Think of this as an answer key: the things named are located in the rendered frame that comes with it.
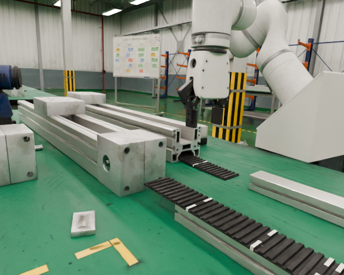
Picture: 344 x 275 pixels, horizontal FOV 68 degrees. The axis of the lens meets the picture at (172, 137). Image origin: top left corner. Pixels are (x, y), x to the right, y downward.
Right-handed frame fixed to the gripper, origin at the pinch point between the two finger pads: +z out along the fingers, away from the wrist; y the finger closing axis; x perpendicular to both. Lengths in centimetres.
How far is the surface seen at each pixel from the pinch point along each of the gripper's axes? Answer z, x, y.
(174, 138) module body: 5.2, 5.9, -3.9
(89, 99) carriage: 1, 63, -2
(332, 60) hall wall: -73, 241, 756
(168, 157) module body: 10.0, 6.4, -5.0
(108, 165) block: 6.7, 0.8, -23.7
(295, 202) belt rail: 10.2, -23.5, -1.7
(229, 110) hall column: 33, 190, 256
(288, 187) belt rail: 8.2, -21.8, -1.5
